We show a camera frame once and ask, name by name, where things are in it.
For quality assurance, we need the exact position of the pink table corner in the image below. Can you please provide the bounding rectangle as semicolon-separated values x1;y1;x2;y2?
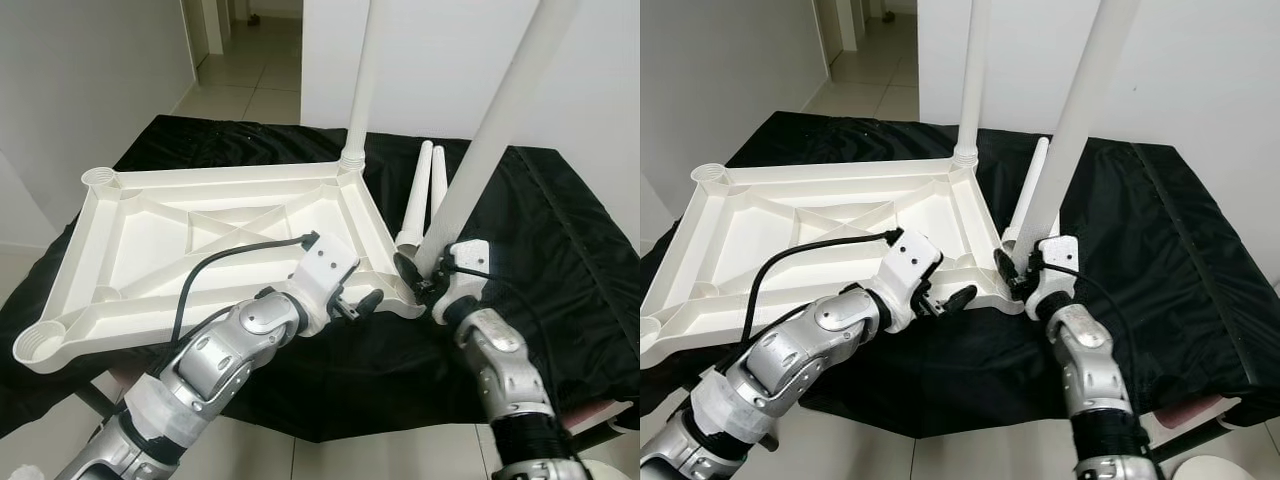
1150;395;1242;427
560;400;632;430

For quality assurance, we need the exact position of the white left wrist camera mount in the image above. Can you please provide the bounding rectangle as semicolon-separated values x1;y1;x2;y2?
880;228;947;332
290;232;362;332

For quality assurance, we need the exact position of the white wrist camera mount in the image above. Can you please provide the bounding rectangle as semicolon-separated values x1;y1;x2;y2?
1030;235;1080;322
880;228;947;332
290;232;362;332
435;240;492;327

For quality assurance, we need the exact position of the white round stool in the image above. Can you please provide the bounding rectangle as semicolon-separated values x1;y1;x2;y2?
580;458;641;480
1165;455;1252;480

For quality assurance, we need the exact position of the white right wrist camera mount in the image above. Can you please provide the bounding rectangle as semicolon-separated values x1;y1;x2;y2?
1030;235;1080;322
435;240;492;327

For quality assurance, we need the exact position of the white plastic table leg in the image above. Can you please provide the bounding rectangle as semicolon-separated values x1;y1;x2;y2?
428;145;453;236
340;0;380;172
1012;0;1142;252
1000;138;1052;247
395;140;437;252
950;0;994;172
415;0;582;277

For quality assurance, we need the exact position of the black table frame leg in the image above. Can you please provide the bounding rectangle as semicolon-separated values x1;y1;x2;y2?
75;385;117;417
575;420;641;457
1150;415;1272;462

